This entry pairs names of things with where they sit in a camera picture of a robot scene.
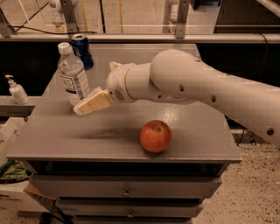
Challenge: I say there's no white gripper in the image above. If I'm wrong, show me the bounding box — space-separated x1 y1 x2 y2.
73 61 135 116

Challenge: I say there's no clear water bottle blue label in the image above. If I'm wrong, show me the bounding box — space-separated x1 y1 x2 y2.
58 42 90 106

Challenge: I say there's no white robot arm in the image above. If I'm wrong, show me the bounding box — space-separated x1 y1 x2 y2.
73 49 280 146

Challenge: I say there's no white pump dispenser bottle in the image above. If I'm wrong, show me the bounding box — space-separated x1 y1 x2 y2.
5 74 29 105

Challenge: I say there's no blue soda can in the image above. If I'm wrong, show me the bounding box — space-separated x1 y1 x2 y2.
72 33 94 70

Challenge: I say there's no red apple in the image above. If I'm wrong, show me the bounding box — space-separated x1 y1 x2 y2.
140 120 172 153

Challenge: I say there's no grey drawer cabinet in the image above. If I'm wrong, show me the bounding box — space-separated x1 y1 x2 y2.
6 43 242 224

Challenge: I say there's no top grey drawer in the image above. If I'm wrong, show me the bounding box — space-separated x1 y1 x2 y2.
30 175 221 199

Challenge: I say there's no grey drawer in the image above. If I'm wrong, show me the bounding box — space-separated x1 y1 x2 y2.
56 199 203 218
30 175 221 199

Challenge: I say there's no middle grey drawer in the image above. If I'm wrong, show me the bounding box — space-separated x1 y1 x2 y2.
56 199 203 218

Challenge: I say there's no green bag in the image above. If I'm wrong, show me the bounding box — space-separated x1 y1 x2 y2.
0 160 31 184

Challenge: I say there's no white cardboard box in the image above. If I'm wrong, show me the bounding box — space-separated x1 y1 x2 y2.
0 117 52 213

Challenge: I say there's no grey metal rail frame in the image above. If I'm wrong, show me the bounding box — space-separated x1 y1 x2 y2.
0 0 280 44

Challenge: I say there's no black cable behind table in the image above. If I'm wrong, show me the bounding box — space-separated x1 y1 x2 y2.
8 2 97 36

